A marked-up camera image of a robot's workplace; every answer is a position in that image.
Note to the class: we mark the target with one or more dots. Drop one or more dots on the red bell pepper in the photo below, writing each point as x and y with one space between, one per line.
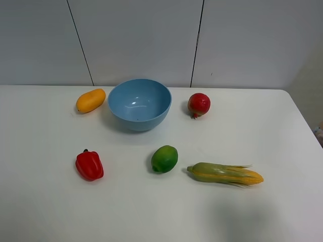
89 165

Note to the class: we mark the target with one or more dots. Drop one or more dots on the corn cob with husk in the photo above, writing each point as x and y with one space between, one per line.
225 174

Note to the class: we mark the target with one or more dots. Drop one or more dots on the green lime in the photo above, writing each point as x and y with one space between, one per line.
164 159

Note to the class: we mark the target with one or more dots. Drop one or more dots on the blue plastic bowl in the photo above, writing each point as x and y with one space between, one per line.
140 104

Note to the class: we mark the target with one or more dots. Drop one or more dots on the yellow orange mango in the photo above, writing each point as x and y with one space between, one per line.
90 101

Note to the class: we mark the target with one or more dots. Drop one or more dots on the red pomegranate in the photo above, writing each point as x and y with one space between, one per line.
198 104

